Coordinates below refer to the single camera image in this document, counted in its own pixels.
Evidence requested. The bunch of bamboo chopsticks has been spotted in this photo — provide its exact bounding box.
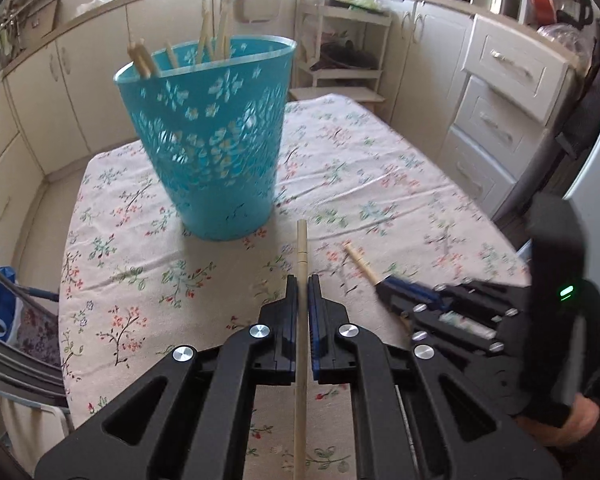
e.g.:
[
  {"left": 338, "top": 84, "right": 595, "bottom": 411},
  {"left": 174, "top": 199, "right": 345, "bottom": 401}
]
[{"left": 126, "top": 0, "right": 233, "bottom": 78}]

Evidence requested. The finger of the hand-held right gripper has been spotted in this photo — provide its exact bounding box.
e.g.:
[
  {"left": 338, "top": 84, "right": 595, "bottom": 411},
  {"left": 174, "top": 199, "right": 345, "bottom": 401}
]
[
  {"left": 377, "top": 276, "right": 531, "bottom": 320},
  {"left": 380, "top": 295, "right": 512, "bottom": 357}
]

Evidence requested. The curved chrome tube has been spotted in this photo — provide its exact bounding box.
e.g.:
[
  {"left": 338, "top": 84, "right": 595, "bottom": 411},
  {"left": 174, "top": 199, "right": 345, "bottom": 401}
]
[{"left": 0, "top": 250, "right": 61, "bottom": 303}]

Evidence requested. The grey metal rail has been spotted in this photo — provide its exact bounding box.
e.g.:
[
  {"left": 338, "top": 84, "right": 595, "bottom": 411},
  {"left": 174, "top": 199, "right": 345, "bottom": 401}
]
[{"left": 0, "top": 337, "right": 67, "bottom": 408}]

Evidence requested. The bamboo chopstick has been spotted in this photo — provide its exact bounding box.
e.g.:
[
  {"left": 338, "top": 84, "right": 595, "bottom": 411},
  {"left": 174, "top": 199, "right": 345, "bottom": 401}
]
[
  {"left": 344, "top": 242, "right": 413, "bottom": 331},
  {"left": 292, "top": 219, "right": 310, "bottom": 480}
]

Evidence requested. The purple floral cloth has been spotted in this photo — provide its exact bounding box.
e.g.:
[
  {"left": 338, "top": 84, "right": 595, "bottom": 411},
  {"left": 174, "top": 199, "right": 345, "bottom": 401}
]
[{"left": 14, "top": 304, "right": 62, "bottom": 368}]

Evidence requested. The cream cabinet with tall doors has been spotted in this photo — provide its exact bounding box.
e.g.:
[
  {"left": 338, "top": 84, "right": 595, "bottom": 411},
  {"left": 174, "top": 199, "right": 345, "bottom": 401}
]
[{"left": 2, "top": 0, "right": 303, "bottom": 176}]

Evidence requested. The teal perforated plastic basket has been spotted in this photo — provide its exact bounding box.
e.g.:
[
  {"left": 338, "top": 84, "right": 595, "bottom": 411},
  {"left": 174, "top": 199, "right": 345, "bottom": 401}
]
[{"left": 112, "top": 35, "right": 298, "bottom": 242}]

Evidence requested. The white hanging bin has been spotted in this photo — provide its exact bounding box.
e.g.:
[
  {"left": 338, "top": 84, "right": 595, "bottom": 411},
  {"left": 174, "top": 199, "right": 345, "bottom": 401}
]
[{"left": 232, "top": 0, "right": 284, "bottom": 23}]

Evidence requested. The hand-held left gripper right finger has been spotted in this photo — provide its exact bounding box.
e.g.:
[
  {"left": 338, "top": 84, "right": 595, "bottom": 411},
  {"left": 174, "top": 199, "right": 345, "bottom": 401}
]
[{"left": 306, "top": 274, "right": 565, "bottom": 480}]

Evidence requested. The white shelf rack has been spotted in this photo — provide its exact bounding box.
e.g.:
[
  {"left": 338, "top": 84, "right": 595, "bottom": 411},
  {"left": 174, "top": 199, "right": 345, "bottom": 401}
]
[{"left": 290, "top": 0, "right": 393, "bottom": 111}]

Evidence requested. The floral tablecloth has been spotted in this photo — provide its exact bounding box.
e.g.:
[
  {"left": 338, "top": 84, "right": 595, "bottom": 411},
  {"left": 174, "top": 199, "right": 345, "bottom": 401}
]
[{"left": 59, "top": 94, "right": 533, "bottom": 480}]

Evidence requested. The person's right hand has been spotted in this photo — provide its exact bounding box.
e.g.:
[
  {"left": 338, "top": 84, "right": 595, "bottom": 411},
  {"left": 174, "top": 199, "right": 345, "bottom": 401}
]
[{"left": 517, "top": 395, "right": 600, "bottom": 448}]

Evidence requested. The cream cabinet with wide drawers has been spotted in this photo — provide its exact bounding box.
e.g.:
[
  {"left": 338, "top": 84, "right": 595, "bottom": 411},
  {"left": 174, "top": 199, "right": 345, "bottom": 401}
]
[{"left": 0, "top": 77, "right": 48, "bottom": 246}]

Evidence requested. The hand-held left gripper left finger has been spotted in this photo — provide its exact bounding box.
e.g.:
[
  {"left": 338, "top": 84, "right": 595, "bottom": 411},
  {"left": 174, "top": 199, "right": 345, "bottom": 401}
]
[{"left": 34, "top": 275, "right": 301, "bottom": 480}]

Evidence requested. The cream cabinet with panelled drawers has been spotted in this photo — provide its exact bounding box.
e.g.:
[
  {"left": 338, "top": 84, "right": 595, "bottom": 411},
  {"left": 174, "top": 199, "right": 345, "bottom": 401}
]
[{"left": 380, "top": 0, "right": 578, "bottom": 221}]

